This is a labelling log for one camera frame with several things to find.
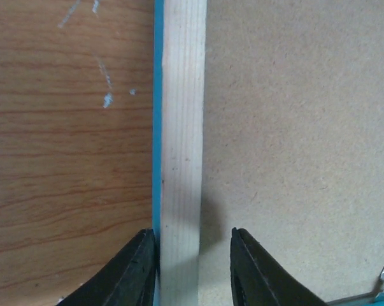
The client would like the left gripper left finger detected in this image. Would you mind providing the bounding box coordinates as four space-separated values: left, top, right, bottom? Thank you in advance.
58 229 157 306

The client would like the blue picture frame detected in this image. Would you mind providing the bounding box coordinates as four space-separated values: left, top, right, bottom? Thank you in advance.
152 1 207 305

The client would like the brown frame backing board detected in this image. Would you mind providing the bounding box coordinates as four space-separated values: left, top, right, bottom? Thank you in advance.
199 1 384 305

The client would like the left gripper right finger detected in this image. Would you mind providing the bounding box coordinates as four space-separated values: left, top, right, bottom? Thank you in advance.
230 228 327 306

